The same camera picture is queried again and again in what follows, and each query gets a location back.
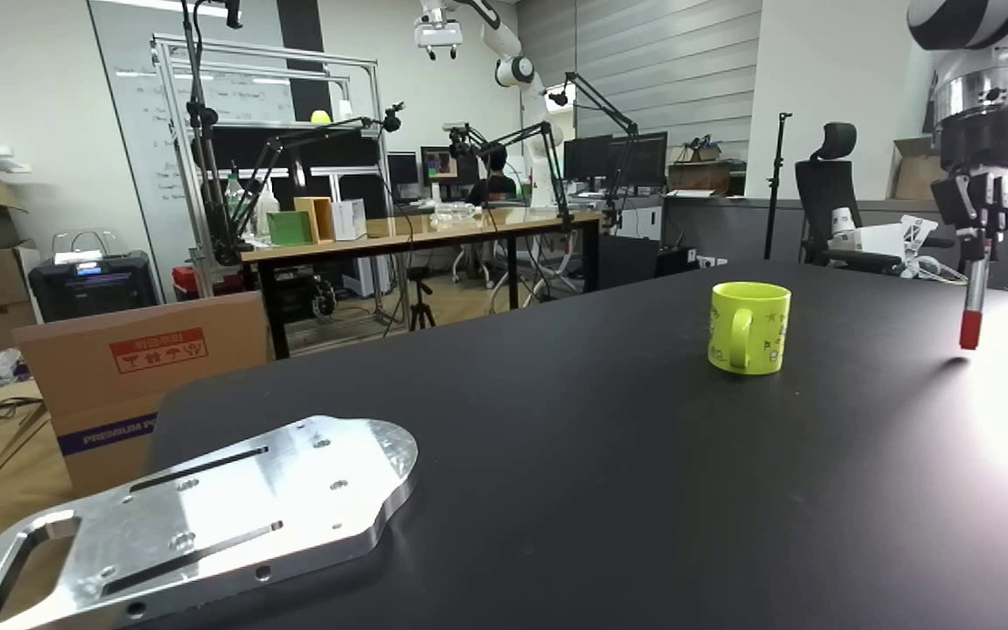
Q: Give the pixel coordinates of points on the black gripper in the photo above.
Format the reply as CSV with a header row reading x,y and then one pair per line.
x,y
981,140

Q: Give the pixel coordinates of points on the red capped marker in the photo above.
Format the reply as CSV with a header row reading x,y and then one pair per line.
x,y
972,308

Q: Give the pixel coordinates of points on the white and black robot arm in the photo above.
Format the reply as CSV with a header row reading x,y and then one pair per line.
x,y
995,21

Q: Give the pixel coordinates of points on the yellow green mug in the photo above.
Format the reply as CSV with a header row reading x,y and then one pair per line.
x,y
751,333

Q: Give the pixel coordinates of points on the white machine part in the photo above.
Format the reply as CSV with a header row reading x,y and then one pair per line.
x,y
889,244

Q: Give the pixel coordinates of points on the black office chair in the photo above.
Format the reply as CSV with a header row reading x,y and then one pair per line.
x,y
825,195

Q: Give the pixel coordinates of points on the black pole stand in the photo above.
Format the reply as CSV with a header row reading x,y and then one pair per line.
x,y
775,185

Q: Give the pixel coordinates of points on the black computer monitor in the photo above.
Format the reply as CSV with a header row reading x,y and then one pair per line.
x,y
613,157

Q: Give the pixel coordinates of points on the seated person in black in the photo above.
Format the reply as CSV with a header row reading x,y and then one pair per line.
x,y
492,178

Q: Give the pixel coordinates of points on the small black tripod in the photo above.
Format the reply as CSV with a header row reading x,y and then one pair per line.
x,y
422,300

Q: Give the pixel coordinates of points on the long wooden desk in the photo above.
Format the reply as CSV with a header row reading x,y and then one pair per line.
x,y
410,232

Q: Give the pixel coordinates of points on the ceiling projector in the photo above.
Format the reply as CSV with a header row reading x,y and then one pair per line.
x,y
440,37

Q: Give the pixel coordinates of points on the white box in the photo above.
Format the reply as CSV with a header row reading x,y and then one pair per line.
x,y
352,217

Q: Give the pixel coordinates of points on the yellow ball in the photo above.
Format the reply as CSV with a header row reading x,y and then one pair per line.
x,y
319,115

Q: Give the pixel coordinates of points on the green box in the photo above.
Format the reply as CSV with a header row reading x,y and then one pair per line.
x,y
288,230

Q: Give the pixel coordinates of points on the silver aluminium mounting plate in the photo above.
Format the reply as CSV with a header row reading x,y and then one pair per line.
x,y
201,513

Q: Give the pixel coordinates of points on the cardboard box with red label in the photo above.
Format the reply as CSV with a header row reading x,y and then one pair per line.
x,y
142,371

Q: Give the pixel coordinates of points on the whiteboard with metal frame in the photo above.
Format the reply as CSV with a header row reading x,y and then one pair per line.
x,y
246,91

